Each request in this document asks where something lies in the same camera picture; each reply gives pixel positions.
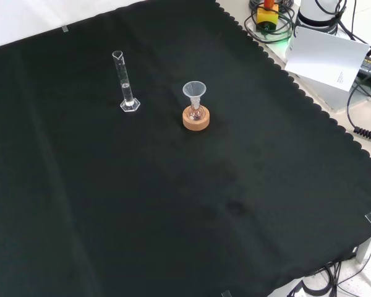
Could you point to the clear graduated cylinder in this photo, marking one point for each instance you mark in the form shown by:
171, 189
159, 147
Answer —
125, 89

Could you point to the round-bottom glass flask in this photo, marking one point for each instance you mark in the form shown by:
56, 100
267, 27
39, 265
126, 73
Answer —
194, 113

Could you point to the black bench cloth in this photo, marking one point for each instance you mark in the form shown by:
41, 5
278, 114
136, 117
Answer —
173, 185

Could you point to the clear plastic funnel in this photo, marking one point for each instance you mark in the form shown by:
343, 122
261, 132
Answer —
194, 89

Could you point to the white box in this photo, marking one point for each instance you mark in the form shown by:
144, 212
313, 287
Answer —
327, 96

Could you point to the yellow stop button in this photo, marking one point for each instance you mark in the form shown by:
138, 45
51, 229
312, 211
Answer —
267, 15

